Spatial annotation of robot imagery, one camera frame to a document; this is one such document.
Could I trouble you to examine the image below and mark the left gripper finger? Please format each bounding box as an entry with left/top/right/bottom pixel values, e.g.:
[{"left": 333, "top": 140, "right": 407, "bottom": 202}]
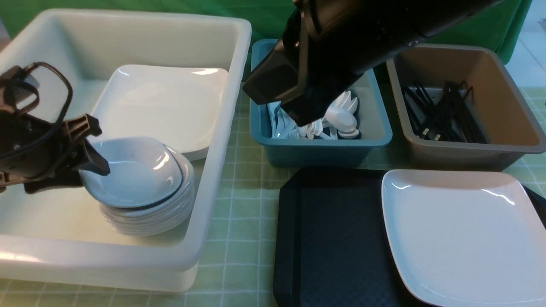
[
  {"left": 63, "top": 113, "right": 103, "bottom": 143},
  {"left": 81, "top": 139, "right": 110, "bottom": 176}
]

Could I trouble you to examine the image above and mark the white small bowl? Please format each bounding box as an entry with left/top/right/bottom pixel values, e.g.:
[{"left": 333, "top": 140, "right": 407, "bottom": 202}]
[{"left": 79, "top": 137, "right": 184, "bottom": 209}]

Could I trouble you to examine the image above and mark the pile of black chopsticks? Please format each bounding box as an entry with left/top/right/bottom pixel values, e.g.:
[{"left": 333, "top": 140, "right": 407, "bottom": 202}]
[{"left": 401, "top": 81, "right": 490, "bottom": 144}]

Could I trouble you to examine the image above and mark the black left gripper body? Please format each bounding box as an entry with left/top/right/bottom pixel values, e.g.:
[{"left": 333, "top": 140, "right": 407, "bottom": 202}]
[{"left": 1, "top": 66, "right": 84, "bottom": 194}]

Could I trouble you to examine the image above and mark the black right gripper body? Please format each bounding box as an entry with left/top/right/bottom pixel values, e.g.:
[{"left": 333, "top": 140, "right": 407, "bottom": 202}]
[{"left": 242, "top": 11, "right": 367, "bottom": 127}]

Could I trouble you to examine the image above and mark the teal plastic bin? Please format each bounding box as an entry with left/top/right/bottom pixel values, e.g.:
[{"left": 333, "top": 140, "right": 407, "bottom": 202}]
[{"left": 250, "top": 39, "right": 393, "bottom": 168}]

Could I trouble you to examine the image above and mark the stack of white bowls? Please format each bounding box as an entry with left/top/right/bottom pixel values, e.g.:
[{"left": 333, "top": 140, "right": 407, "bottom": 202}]
[{"left": 100, "top": 146, "right": 196, "bottom": 237}]

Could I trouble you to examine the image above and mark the pile of white spoons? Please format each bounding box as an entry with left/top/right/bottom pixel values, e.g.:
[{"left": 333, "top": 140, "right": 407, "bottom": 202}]
[{"left": 267, "top": 91, "right": 360, "bottom": 140}]

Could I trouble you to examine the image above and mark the black serving tray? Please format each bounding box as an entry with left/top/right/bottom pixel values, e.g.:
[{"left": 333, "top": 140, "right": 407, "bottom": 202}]
[{"left": 272, "top": 167, "right": 545, "bottom": 307}]

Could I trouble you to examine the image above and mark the green checked tablecloth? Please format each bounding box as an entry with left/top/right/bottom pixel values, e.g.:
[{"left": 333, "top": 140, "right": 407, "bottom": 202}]
[{"left": 0, "top": 81, "right": 546, "bottom": 307}]

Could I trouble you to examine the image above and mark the large white square plate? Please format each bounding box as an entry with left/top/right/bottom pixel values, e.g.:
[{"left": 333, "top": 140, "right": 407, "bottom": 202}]
[{"left": 381, "top": 169, "right": 546, "bottom": 307}]

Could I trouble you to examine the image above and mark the stack of white square plates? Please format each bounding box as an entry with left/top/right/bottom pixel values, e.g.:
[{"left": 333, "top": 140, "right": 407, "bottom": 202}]
[{"left": 91, "top": 64, "right": 229, "bottom": 161}]

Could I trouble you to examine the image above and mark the brown-grey plastic bin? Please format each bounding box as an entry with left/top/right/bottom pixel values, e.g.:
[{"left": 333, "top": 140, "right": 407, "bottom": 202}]
[{"left": 386, "top": 44, "right": 545, "bottom": 171}]

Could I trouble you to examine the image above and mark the green backdrop cloth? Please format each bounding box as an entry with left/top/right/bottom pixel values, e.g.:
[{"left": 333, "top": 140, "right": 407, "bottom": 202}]
[{"left": 0, "top": 0, "right": 531, "bottom": 64}]

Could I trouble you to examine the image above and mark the large white plastic tub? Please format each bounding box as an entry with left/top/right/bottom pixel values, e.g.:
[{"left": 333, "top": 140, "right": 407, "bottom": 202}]
[{"left": 1, "top": 9, "right": 252, "bottom": 292}]

